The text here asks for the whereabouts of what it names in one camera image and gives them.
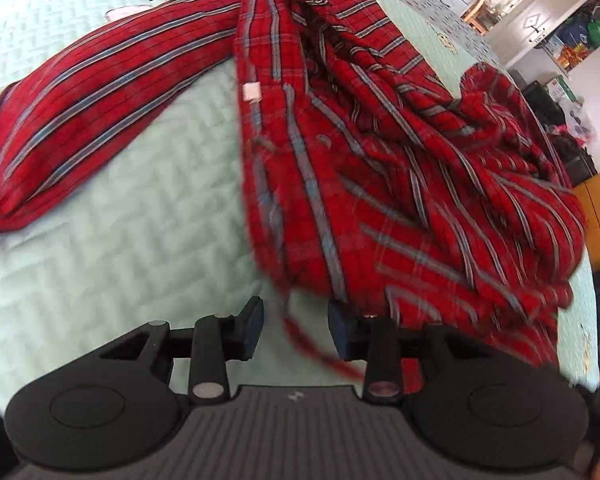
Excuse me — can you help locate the red plaid dress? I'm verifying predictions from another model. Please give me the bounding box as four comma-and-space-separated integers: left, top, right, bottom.
0, 0, 588, 386

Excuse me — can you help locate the black bag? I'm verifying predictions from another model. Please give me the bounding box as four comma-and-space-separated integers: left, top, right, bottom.
522, 80, 566, 128

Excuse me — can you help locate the shelf with colourful bags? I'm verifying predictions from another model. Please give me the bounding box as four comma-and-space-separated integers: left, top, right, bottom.
545, 0, 600, 76

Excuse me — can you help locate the green quilted bee bedspread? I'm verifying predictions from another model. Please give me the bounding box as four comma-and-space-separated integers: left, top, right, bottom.
0, 0, 600, 411

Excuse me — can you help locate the wooden chair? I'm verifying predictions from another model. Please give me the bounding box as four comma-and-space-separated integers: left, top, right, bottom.
462, 0, 501, 33

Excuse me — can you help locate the white door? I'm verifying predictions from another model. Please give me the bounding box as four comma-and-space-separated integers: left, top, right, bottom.
485, 0, 600, 68

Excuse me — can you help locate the white plastic bag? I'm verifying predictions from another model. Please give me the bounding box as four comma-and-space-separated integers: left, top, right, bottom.
565, 105, 593, 141

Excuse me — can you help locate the green white carton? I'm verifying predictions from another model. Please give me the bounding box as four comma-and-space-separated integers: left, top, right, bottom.
550, 76, 578, 106

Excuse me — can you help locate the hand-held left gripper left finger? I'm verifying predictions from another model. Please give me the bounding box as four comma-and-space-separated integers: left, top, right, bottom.
100, 296, 264, 405

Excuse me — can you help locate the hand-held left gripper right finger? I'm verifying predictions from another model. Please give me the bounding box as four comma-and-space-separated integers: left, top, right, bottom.
328, 300, 483, 405

